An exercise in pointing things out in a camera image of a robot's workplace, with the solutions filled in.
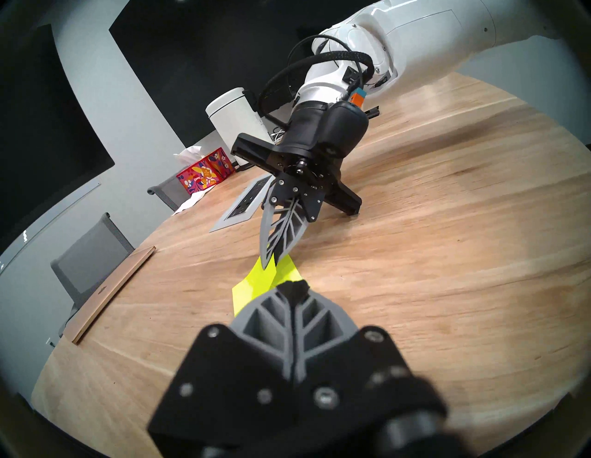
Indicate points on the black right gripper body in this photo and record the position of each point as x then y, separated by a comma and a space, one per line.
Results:
323, 134

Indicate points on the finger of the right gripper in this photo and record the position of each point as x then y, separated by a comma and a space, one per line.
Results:
281, 194
309, 203

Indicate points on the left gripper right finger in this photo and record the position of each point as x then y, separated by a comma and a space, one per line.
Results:
332, 360

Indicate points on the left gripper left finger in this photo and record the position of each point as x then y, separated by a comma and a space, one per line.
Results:
231, 378

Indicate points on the single yellow sticky note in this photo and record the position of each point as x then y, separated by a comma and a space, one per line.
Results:
286, 272

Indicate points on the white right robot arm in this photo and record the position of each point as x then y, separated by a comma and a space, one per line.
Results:
415, 41

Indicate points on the silver table power outlet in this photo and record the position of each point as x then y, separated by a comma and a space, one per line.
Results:
242, 203

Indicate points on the colourful floral tissue box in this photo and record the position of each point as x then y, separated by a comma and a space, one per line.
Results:
205, 171

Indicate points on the white cylindrical pedal bin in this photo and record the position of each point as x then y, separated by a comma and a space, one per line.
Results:
235, 120

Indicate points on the white paper napkin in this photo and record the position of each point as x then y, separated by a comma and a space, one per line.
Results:
189, 203

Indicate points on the grey mesh office chair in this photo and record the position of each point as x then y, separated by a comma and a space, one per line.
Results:
92, 258
168, 191

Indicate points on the rose gold closed laptop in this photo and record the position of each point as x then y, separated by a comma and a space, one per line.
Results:
106, 295

